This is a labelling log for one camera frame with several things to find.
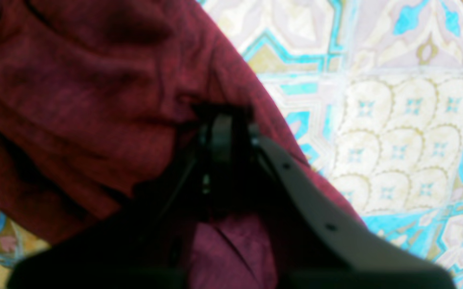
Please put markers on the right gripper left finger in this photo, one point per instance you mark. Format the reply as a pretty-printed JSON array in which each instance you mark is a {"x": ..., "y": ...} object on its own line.
[{"x": 145, "y": 244}]

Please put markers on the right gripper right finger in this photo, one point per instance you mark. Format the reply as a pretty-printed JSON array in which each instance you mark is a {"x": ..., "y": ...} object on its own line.
[{"x": 315, "y": 244}]

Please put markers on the maroon long-sleeve t-shirt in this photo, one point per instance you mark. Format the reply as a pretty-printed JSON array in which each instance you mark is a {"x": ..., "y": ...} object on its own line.
[{"x": 97, "y": 96}]

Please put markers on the patterned tile tablecloth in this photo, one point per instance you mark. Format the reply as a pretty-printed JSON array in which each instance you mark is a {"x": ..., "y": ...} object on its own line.
[{"x": 372, "y": 91}]

